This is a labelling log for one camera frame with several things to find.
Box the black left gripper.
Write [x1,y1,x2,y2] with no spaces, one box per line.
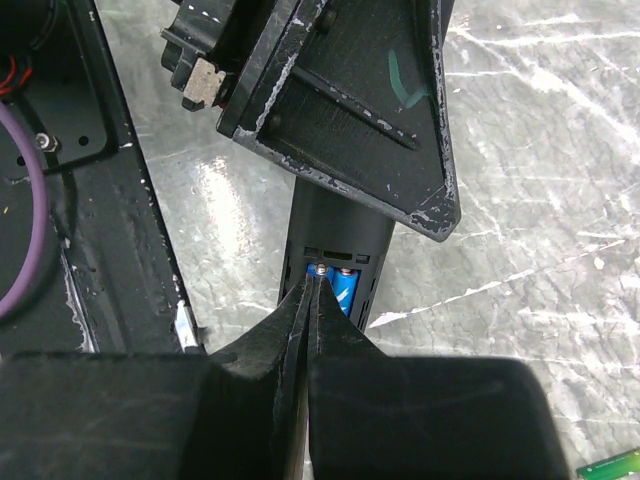
[161,1,290,112]

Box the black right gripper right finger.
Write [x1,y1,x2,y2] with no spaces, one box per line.
[306,278,570,479]

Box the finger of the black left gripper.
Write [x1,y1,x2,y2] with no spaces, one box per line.
[217,1,460,242]

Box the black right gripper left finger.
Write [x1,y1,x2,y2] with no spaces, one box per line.
[1,277,311,479]

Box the black remote control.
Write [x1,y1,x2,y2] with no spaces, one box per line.
[278,178,395,330]

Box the blue battery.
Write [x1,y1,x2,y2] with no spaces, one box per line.
[306,263,334,285]
[332,268,360,317]

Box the small white button remote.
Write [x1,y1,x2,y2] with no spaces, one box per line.
[576,448,639,480]

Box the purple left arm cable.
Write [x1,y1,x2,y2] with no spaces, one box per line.
[0,107,51,319]

